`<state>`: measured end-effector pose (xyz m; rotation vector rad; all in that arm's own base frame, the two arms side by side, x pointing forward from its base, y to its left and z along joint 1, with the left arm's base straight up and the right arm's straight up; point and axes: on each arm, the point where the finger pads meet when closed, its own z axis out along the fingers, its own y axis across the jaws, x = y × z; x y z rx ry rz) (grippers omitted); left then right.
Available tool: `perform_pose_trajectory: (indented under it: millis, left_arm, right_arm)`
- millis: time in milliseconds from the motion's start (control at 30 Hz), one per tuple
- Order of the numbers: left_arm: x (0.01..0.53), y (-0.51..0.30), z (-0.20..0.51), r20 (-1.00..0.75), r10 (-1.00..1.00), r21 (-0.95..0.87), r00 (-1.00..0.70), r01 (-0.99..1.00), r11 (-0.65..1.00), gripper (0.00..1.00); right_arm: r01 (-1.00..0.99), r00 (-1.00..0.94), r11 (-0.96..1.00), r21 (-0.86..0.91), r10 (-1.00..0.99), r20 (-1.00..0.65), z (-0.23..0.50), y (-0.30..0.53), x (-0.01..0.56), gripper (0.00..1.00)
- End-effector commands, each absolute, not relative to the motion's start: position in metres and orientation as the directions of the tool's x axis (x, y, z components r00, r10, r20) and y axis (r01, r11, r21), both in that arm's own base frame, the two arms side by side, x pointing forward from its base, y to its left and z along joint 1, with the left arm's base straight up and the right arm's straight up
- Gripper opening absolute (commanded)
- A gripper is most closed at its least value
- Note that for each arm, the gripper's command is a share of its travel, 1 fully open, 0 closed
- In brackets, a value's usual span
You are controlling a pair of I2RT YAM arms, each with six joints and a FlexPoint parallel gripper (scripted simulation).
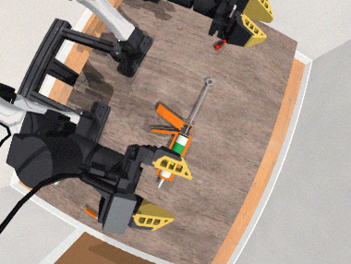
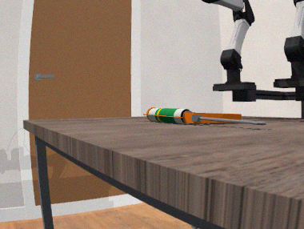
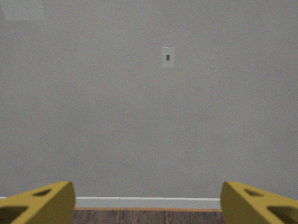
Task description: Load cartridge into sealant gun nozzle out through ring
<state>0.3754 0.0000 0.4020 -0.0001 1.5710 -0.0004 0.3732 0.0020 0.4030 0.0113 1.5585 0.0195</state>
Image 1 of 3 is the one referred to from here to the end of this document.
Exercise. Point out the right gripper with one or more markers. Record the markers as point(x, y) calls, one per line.
point(153, 156)

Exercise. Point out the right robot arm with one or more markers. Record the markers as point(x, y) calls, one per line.
point(37, 153)

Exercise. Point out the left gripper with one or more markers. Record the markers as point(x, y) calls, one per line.
point(239, 29)

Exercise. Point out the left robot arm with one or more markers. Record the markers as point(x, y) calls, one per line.
point(128, 36)

